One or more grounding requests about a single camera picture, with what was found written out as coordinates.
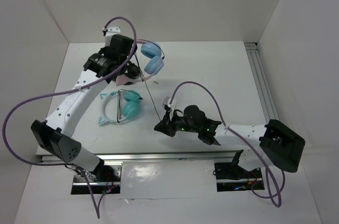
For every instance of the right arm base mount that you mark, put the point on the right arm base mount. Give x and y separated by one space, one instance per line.
231 177

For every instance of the black headphones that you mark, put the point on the black headphones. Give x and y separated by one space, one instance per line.
130 76

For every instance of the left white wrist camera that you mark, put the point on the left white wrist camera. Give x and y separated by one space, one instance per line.
109 32

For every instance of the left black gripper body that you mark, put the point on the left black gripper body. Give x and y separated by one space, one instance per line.
103 50

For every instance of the teal cat-ear headphones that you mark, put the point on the teal cat-ear headphones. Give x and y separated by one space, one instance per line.
128 106

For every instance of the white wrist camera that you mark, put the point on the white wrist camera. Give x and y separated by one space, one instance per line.
169 105
109 32

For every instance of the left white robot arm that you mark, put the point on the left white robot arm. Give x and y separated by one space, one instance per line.
55 133

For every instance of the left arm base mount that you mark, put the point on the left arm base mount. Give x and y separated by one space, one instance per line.
109 182

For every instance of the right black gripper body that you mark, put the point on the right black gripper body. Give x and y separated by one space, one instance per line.
181 124

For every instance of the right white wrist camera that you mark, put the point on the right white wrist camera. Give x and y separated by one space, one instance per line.
169 105

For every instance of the aluminium rail front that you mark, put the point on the aluminium rail front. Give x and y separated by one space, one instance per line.
169 155

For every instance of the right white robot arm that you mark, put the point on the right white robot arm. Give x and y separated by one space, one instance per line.
272 144

